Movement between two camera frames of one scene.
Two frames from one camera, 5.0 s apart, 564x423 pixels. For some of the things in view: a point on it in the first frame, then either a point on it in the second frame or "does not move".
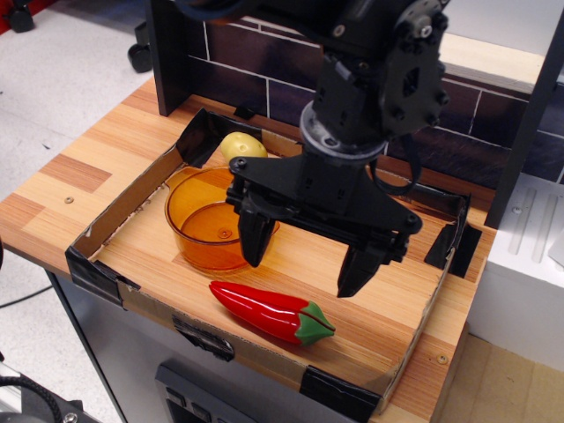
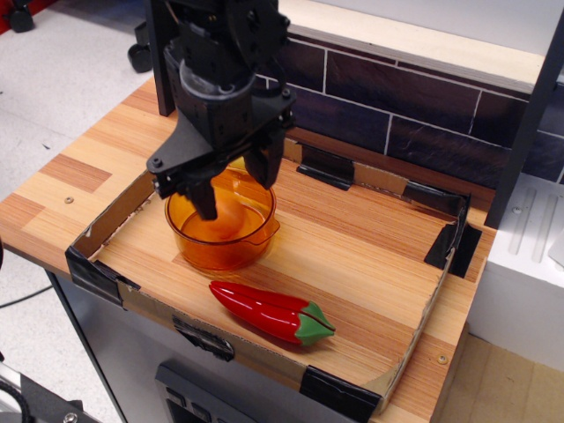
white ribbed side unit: (519, 303) does not move
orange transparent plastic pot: (204, 226) does not move
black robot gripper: (327, 189) to (221, 118)
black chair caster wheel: (140, 56) does not move
